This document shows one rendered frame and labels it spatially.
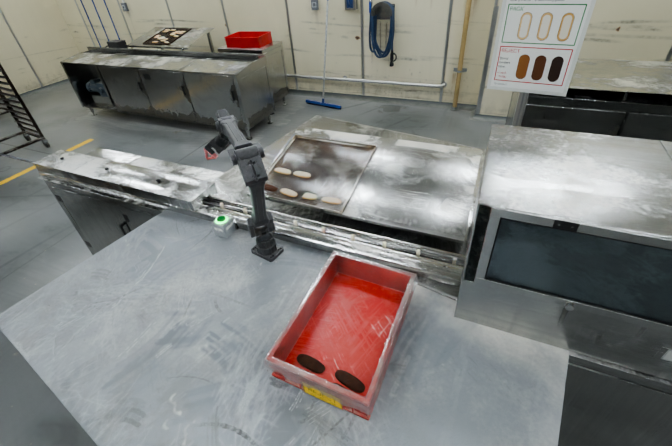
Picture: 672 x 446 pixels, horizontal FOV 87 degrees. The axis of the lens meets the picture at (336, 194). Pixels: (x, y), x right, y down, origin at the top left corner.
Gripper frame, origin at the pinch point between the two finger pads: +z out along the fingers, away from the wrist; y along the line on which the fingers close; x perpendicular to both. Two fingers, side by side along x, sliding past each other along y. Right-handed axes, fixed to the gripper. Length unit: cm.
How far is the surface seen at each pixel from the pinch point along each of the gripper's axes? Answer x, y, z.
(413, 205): 80, -10, -51
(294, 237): 51, 20, -17
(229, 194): 18.7, -5.1, 24.1
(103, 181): -35, 13, 64
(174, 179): -7.5, 1.8, 36.1
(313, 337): 70, 59, -34
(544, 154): 80, 2, -109
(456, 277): 98, 22, -65
